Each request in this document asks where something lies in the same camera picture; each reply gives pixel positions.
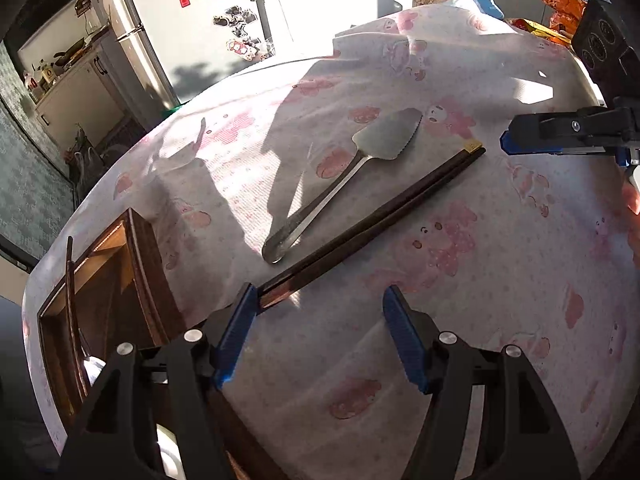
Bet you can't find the grey refrigerator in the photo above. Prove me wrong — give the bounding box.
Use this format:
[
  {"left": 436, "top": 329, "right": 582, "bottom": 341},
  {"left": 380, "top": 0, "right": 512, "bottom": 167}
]
[{"left": 92, "top": 0, "right": 274, "bottom": 110}]

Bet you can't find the white kitchen cabinet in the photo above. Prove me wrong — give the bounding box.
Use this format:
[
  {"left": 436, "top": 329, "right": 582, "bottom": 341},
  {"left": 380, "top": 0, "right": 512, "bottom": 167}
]
[{"left": 35, "top": 30, "right": 134, "bottom": 152}]

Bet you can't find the patterned sliding door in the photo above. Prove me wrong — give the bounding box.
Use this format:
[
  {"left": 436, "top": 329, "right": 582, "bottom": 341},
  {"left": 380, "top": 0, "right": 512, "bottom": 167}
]
[{"left": 1, "top": 48, "right": 74, "bottom": 260}]

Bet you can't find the dark wooden tray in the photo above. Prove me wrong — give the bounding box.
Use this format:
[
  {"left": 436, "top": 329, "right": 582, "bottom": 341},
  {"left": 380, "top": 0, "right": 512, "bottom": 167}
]
[{"left": 38, "top": 210, "right": 284, "bottom": 479}]

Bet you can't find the green box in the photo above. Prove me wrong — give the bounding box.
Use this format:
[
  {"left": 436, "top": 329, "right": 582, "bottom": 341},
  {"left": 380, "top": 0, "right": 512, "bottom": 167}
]
[{"left": 166, "top": 104, "right": 182, "bottom": 115}]

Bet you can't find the pink patterned tablecloth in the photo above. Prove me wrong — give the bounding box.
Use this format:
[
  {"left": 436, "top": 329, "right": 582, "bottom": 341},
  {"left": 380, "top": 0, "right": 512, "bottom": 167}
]
[{"left": 23, "top": 4, "right": 639, "bottom": 479}]

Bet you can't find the orange snack bag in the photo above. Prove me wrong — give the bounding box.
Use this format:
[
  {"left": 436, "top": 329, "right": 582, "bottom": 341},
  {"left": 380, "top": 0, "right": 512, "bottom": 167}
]
[{"left": 509, "top": 0, "right": 586, "bottom": 47}]

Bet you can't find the dark wooden chopstick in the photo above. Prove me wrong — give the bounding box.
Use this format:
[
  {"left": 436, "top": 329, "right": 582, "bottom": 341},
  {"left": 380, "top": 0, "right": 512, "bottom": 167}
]
[
  {"left": 65, "top": 236, "right": 91, "bottom": 400},
  {"left": 258, "top": 141, "right": 486, "bottom": 311}
]

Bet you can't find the person right hand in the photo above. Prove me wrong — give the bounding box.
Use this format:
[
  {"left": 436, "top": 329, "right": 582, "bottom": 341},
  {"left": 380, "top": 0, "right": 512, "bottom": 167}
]
[{"left": 622, "top": 174, "right": 640, "bottom": 268}]

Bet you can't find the metal cake server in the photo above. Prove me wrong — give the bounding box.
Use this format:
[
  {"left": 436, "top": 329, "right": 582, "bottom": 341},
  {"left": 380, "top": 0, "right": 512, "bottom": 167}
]
[{"left": 262, "top": 107, "right": 423, "bottom": 264}]

